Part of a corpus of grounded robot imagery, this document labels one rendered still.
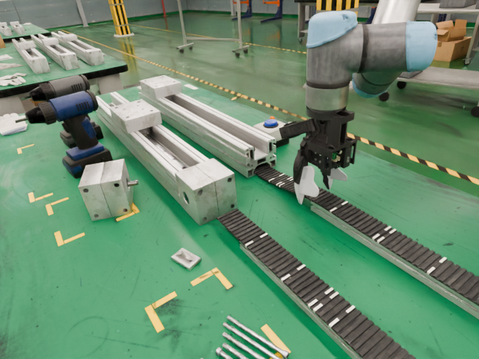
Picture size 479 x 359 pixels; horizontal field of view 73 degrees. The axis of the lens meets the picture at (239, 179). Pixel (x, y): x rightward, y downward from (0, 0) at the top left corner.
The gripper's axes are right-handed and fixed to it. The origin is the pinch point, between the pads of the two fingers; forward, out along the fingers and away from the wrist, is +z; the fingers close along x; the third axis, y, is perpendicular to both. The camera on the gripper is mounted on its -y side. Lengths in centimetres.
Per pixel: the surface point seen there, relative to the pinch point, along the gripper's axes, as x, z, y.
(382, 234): -0.4, 0.2, 17.8
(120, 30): 245, 62, -1010
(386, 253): -1.6, 2.5, 19.9
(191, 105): 2, -4, -62
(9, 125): -55, 2, -113
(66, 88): -34, -16, -74
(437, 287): -2.0, 2.5, 29.1
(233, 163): -5.0, 1.5, -24.7
